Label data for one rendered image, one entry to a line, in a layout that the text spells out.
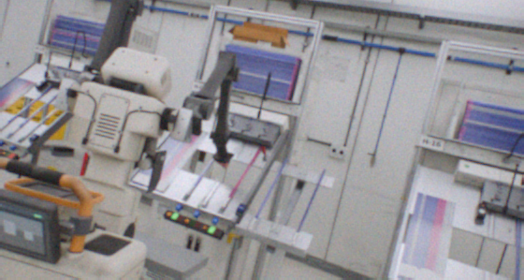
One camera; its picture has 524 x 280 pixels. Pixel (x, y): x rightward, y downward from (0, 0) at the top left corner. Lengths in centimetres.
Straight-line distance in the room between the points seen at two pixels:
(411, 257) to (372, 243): 193
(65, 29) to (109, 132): 212
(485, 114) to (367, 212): 184
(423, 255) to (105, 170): 139
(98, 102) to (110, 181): 27
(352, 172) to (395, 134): 52
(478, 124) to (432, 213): 52
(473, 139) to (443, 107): 29
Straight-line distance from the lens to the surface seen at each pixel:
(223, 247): 251
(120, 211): 153
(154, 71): 150
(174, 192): 230
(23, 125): 314
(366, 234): 394
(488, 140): 236
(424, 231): 212
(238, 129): 246
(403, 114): 386
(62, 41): 351
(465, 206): 228
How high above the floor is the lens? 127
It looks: 3 degrees down
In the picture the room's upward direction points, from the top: 14 degrees clockwise
